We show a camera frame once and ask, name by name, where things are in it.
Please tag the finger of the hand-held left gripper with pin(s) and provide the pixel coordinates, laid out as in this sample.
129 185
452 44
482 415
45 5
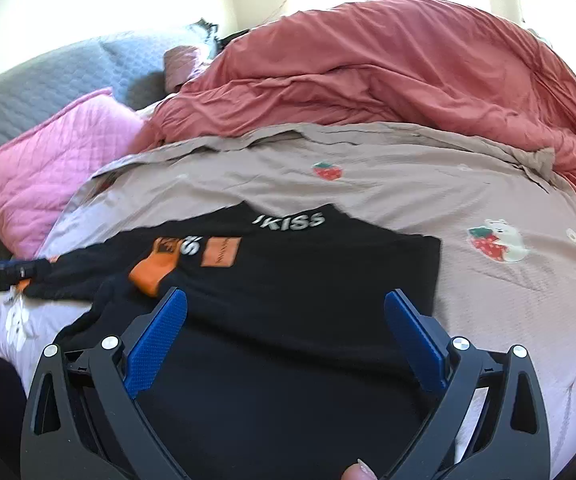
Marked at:
5 274

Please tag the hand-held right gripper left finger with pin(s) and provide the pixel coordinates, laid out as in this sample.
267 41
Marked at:
155 345

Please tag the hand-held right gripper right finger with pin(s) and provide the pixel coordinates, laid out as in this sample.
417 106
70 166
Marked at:
415 345

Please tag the black printed t-shirt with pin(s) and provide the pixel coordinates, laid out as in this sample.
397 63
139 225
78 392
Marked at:
293 300

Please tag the person's right hand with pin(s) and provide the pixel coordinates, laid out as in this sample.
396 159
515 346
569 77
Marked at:
361 471

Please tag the pink quilted pillow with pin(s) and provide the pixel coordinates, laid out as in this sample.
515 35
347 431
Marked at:
43 175

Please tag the beige strawberry print bed cover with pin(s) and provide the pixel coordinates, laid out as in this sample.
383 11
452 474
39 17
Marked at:
392 195

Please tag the grey quilted headboard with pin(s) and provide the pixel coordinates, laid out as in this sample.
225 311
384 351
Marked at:
43 80

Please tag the small dusty pink pillow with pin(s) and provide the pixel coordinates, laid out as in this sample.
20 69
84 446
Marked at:
185 65

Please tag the red duvet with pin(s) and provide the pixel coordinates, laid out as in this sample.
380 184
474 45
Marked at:
392 70

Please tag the dark cloth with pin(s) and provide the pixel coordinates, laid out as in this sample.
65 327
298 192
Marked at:
228 40

